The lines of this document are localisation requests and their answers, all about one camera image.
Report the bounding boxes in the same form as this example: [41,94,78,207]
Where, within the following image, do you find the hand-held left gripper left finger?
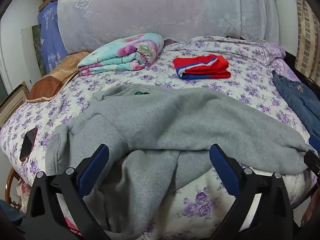
[25,144,112,240]

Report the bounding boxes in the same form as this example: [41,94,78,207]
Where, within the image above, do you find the folded red blue garment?
[172,54,232,80]

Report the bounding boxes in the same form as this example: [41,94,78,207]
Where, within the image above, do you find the brown cushion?
[26,51,93,103]

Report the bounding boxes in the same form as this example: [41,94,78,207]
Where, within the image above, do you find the purple floral bedspread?
[0,35,320,240]

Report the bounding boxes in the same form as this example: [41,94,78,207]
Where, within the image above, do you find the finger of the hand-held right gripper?
[303,134,320,178]

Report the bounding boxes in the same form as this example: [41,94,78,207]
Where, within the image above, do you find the beige striped curtain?
[294,0,320,80]

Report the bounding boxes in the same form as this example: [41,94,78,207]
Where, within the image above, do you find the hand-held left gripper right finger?
[209,144,295,240]

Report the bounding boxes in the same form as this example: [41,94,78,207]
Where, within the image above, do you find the black smartphone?
[19,127,38,162]

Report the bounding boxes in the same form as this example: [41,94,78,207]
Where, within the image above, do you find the lavender lace covered headboard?
[57,0,280,54]

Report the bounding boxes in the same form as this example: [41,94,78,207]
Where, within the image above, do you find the grey sweat pants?
[45,84,310,233]

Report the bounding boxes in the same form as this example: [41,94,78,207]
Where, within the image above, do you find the wooden chair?
[5,167,25,213]

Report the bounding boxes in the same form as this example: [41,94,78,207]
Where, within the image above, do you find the folded floral blanket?
[77,32,165,76]

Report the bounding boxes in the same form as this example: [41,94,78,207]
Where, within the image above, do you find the blue printed cloth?
[37,0,68,74]

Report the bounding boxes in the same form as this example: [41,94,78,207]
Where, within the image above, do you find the blue jeans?
[272,70,320,140]

